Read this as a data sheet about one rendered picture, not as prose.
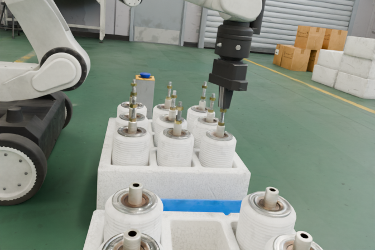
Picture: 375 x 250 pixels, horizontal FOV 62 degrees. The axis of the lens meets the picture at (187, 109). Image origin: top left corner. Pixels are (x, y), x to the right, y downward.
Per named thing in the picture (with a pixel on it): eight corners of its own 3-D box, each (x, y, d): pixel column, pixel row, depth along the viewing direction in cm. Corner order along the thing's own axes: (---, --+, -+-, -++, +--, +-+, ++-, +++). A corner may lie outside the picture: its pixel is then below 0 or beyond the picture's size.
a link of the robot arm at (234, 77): (256, 90, 79) (265, 43, 76) (228, 92, 74) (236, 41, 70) (224, 79, 89) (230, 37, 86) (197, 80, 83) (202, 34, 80)
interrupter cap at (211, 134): (207, 141, 82) (208, 138, 81) (203, 130, 89) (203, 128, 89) (235, 143, 83) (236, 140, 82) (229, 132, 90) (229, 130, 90)
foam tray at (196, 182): (95, 233, 80) (97, 169, 75) (107, 162, 116) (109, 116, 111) (240, 230, 87) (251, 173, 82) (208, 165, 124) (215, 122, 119)
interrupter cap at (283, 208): (255, 219, 51) (256, 215, 51) (242, 193, 59) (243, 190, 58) (298, 220, 52) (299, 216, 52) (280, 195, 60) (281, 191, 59)
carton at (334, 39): (342, 52, 435) (347, 30, 426) (327, 51, 430) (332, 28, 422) (330, 50, 463) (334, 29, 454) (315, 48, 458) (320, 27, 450)
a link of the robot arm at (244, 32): (226, 39, 73) (233, -12, 69) (208, 35, 82) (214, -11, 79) (267, 43, 77) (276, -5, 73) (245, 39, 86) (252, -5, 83)
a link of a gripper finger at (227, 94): (220, 108, 82) (223, 85, 80) (229, 107, 84) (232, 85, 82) (224, 110, 81) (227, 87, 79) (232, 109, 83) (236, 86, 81)
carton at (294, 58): (306, 71, 430) (311, 49, 421) (290, 70, 425) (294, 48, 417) (295, 67, 458) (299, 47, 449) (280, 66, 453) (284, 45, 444)
